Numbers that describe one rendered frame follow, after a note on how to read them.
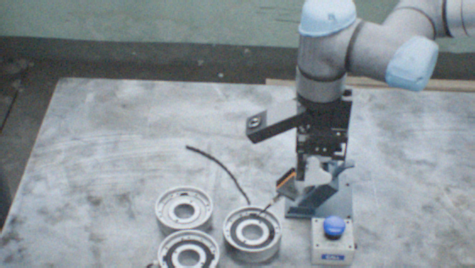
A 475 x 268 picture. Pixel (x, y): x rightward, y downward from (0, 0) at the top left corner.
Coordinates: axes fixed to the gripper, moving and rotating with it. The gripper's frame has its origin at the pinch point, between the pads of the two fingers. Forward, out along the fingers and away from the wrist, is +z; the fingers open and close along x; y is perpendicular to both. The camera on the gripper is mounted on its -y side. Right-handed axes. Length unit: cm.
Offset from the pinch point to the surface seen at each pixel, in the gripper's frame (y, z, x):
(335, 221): 7.0, 5.6, -3.7
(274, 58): -8, 88, 157
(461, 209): 31.8, 13.2, 8.3
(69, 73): -92, 92, 145
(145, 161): -30.1, 13.0, 15.3
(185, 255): -18.6, 11.9, -8.5
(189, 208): -19.3, 11.3, 2.2
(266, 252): -4.5, 10.0, -7.9
